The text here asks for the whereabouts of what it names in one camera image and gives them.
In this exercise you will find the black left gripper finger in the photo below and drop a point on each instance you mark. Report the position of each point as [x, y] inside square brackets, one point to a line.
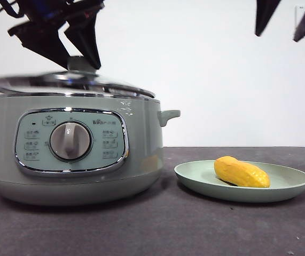
[45, 42]
[86, 37]

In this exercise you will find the glass lid with green knob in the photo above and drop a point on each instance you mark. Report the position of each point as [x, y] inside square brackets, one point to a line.
[61, 83]

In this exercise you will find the pale green electric steamer pot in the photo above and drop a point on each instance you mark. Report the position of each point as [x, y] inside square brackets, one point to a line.
[141, 149]

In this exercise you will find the pale green round plate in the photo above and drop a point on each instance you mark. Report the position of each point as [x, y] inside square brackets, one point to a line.
[200, 176]

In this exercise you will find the white wall socket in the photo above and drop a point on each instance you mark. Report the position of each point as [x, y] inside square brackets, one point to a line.
[299, 14]

